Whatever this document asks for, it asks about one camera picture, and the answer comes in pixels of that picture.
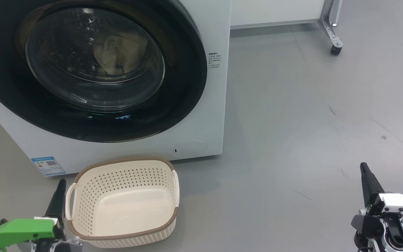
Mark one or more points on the cream perforated laundry basket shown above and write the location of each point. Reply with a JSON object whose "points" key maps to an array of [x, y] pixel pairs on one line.
{"points": [[124, 210]]}

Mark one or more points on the blue energy label sticker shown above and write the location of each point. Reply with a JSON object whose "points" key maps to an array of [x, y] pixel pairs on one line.
{"points": [[47, 166]]}

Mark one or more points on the white Hisense washing machine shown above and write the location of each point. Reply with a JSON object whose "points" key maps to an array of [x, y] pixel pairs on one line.
{"points": [[215, 105]]}

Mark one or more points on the black round washing machine door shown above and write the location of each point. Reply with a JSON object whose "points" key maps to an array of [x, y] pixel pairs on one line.
{"points": [[173, 105]]}

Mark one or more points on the metal partition foot with caster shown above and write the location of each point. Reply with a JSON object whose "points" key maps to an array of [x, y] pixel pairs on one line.
{"points": [[327, 28]]}

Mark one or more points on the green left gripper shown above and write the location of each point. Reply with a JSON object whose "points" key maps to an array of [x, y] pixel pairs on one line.
{"points": [[23, 231]]}

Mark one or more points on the steel washing machine drum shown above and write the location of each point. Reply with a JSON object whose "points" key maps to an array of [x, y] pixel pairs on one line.
{"points": [[58, 45]]}

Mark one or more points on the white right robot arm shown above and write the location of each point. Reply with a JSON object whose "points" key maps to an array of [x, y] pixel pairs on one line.
{"points": [[397, 241]]}

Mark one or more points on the pale yellow blue-trimmed garment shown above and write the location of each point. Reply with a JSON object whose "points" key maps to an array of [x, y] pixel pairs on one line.
{"points": [[117, 52]]}

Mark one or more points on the white wheeled partition panel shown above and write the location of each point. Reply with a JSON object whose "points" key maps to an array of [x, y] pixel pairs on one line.
{"points": [[275, 10]]}

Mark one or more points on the round filter cover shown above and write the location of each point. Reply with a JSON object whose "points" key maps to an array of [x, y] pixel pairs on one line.
{"points": [[194, 148]]}

